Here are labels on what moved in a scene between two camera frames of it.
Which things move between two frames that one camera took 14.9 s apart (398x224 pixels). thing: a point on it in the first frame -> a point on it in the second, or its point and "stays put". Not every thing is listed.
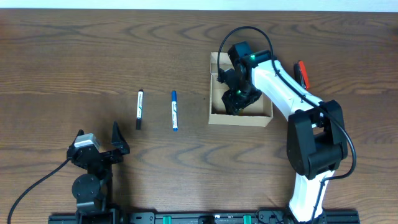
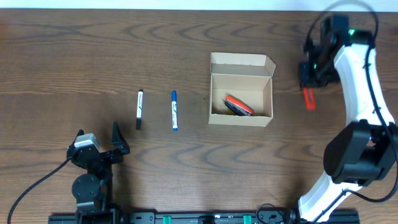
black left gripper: x=119 y=142 stays put
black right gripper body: x=237 y=95 -> x=320 y=70
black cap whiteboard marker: x=140 y=109 stays put
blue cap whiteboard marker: x=174 y=111 stays put
